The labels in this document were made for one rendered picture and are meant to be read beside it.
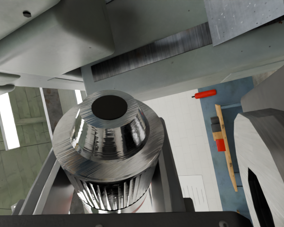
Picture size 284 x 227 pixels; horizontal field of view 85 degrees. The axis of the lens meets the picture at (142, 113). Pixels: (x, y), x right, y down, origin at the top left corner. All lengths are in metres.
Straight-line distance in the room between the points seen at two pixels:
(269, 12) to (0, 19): 0.51
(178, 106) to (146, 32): 3.87
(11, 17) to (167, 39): 0.36
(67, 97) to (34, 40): 5.91
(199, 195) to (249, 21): 4.79
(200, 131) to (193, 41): 3.97
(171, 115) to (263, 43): 3.98
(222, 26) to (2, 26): 0.47
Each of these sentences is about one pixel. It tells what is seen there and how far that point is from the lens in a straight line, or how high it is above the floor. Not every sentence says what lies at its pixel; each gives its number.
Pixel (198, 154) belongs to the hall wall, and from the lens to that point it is 4.56.
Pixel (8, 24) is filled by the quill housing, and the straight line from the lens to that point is 0.38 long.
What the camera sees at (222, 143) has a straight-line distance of 3.87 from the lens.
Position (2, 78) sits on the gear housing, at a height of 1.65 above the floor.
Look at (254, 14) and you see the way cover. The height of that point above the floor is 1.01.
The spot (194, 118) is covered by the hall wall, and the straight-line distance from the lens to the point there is 4.34.
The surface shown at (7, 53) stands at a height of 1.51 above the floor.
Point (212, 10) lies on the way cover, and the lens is 0.52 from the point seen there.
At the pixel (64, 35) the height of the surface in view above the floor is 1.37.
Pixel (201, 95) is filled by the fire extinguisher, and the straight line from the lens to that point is 4.16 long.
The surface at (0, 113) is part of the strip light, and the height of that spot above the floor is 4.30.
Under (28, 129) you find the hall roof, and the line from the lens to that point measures 5.95.
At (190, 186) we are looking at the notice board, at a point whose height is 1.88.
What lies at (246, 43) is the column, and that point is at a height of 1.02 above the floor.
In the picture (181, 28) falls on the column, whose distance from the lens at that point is 0.52.
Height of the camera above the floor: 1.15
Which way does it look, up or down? 22 degrees up
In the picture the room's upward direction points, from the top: 102 degrees counter-clockwise
